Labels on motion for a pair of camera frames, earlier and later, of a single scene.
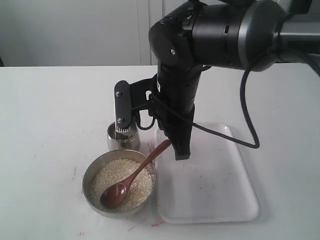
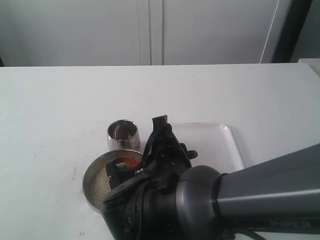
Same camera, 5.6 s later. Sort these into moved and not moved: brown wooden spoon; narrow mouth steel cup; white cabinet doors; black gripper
Moved: black gripper; brown wooden spoon
Not moved: narrow mouth steel cup; white cabinet doors
